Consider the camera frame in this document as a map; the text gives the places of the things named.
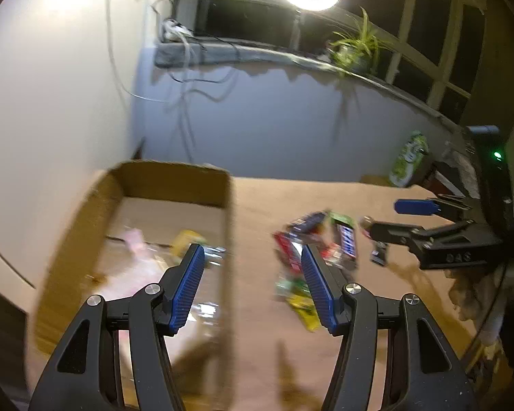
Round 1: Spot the white cable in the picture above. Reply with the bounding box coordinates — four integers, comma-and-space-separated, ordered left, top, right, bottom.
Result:
106, 0, 172, 104

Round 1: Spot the red white snack packet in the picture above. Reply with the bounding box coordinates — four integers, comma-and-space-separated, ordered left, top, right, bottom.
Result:
321, 244, 344, 268

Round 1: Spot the window frame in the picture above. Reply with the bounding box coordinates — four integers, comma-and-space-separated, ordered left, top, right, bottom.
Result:
175, 0, 489, 110

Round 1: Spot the yellow green snack packet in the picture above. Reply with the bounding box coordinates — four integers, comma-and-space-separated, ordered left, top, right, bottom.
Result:
276, 278, 322, 332

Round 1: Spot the green white snack bag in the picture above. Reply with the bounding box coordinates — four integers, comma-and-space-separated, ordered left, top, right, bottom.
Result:
389, 130, 430, 187

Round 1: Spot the grey stone window sill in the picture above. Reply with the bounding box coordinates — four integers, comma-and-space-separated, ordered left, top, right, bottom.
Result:
154, 38, 463, 129

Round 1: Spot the black cable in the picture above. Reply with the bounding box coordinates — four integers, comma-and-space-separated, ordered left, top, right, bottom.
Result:
169, 36, 243, 101

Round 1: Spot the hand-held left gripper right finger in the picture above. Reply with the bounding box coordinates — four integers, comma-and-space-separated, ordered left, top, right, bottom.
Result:
301, 243, 480, 411

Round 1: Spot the brown cardboard box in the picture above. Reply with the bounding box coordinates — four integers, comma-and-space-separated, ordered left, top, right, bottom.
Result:
26, 159, 236, 407

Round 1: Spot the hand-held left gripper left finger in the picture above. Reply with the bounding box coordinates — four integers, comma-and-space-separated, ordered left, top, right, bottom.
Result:
28, 243, 206, 411

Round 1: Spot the pale crumpled cloth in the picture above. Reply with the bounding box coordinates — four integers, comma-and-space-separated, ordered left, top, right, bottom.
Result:
449, 261, 514, 347

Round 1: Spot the small dark snack packet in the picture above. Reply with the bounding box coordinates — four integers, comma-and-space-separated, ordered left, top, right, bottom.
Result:
370, 240, 390, 266

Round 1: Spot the white pink bread bag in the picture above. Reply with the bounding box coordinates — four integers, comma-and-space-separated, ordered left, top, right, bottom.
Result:
96, 227, 185, 304

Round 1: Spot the dark blue snack packet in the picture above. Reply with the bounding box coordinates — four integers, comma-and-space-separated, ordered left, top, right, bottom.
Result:
288, 212, 328, 234

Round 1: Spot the green potted plant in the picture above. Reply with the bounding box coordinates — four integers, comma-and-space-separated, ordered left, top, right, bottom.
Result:
328, 6, 395, 75

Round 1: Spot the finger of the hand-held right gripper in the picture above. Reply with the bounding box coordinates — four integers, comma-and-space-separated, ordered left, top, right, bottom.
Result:
394, 195, 472, 217
360, 217, 474, 249

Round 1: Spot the white power strip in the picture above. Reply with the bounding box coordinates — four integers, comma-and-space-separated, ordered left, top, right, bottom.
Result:
162, 18, 193, 41

